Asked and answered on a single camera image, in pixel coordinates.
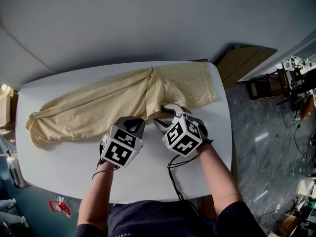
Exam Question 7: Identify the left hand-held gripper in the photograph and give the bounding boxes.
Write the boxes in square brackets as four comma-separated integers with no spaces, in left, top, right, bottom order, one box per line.
[100,116,147,169]

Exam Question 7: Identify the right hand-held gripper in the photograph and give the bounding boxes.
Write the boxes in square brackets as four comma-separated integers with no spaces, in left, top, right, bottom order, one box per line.
[153,103,209,157]

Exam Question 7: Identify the yellow cloth trousers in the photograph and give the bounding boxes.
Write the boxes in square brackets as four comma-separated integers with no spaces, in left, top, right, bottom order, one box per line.
[25,62,219,149]

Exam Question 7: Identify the person's left forearm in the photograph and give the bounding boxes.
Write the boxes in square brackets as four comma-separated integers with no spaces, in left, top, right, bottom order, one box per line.
[78,160,117,228]

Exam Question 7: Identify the person's right forearm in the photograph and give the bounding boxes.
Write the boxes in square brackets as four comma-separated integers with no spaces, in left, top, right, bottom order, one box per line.
[196,143,244,219]

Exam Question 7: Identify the open brown cardboard box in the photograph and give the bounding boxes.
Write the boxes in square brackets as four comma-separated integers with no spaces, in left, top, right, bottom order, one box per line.
[216,44,278,90]

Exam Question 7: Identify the person's dark navy shirt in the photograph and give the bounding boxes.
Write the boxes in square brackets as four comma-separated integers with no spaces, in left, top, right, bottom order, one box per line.
[75,200,267,237]

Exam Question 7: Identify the cluttered equipment workbench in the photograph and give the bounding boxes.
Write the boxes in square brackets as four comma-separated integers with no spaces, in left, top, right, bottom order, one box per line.
[248,55,316,128]

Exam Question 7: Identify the silver hard-shell suitcase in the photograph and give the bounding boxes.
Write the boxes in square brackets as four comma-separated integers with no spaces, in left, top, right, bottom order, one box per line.
[6,156,28,189]

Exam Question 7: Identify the wooden pole black grip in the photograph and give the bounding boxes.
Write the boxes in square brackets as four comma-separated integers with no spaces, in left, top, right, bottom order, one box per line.
[0,149,18,158]

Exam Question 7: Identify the white electronics pile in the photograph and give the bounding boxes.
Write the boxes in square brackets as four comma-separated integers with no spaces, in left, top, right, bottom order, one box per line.
[271,176,316,237]

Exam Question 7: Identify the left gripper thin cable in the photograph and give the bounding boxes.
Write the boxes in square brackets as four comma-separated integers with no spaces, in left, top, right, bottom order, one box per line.
[92,139,121,180]

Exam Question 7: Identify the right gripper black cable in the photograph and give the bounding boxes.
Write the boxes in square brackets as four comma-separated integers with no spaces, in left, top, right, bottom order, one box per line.
[167,139,214,202]

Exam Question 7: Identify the clear water bottle red handle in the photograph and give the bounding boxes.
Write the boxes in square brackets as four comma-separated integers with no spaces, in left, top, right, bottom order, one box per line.
[48,195,72,218]

